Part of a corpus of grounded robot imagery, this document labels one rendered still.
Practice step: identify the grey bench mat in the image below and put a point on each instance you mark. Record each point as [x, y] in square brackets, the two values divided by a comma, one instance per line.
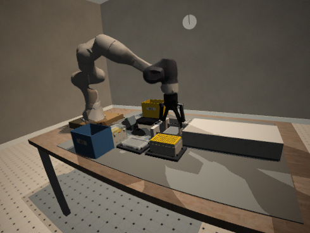
[250, 183]

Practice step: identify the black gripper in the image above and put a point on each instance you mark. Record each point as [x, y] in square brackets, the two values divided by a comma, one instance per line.
[171, 103]

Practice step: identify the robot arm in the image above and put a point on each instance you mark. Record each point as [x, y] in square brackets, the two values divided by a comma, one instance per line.
[164, 71]

